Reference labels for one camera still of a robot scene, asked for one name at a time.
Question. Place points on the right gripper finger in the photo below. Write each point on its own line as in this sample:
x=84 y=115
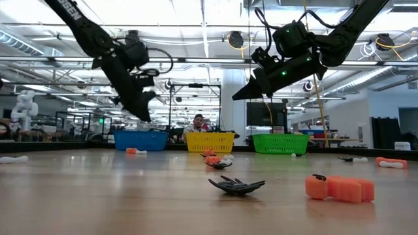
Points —
x=254 y=89

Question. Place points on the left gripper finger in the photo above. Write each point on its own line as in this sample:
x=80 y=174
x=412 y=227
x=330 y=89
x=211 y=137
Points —
x=142 y=106

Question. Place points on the blue plastic basket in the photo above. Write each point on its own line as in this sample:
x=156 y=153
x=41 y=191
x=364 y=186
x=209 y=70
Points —
x=140 y=142

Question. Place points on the green plastic basket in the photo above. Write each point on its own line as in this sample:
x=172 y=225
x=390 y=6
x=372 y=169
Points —
x=281 y=144

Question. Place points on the orange toy skeleton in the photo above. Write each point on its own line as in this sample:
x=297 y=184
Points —
x=212 y=160
x=343 y=191
x=396 y=160
x=209 y=151
x=131 y=150

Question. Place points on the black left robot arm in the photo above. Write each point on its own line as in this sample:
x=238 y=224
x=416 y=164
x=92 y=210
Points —
x=85 y=29

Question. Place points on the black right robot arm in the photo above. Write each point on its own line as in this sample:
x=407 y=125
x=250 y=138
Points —
x=346 y=32

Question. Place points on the black display screen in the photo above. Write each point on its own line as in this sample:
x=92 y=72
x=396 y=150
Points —
x=261 y=114

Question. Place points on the white column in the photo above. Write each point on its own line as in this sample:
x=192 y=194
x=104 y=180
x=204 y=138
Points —
x=233 y=114

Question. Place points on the person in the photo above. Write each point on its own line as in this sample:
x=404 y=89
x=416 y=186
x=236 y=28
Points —
x=197 y=124

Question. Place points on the yellow plastic basket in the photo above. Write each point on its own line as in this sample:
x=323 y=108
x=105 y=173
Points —
x=210 y=143

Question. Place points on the white robot figure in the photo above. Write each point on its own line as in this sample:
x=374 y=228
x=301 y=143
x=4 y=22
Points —
x=24 y=107

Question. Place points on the black partition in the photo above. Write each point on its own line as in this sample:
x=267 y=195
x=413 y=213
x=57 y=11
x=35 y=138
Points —
x=385 y=132

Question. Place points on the white box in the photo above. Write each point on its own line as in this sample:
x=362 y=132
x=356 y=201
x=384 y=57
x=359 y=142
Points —
x=402 y=146

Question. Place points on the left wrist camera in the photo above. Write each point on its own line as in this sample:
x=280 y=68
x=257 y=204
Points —
x=147 y=80

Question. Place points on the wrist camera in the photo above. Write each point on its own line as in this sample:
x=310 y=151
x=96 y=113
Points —
x=264 y=58
x=147 y=80

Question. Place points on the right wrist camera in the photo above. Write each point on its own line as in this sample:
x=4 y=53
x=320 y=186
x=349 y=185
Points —
x=264 y=58

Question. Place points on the black stand frame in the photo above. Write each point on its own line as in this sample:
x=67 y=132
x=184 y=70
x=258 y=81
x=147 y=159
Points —
x=195 y=85

